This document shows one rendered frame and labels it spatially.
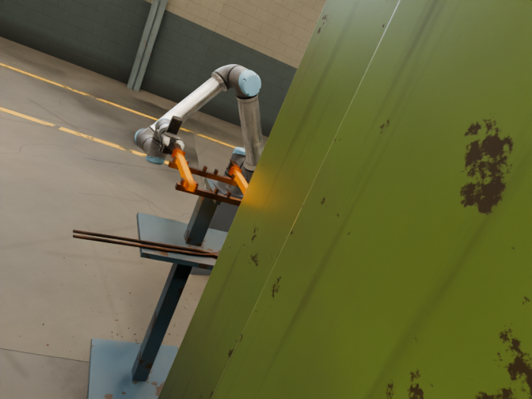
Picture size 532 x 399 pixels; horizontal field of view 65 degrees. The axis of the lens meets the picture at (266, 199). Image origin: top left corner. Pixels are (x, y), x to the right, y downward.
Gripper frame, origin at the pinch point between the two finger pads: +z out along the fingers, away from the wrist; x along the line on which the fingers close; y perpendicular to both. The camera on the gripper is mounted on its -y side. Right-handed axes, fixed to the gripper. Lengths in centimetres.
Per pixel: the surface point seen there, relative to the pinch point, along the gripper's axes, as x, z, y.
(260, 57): -236, -656, -45
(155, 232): 1.8, 28.1, 26.3
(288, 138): -13, 68, -29
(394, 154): -6, 118, -40
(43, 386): 23, 36, 96
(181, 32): -84, -673, -30
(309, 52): -12, 60, -51
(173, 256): -3, 43, 26
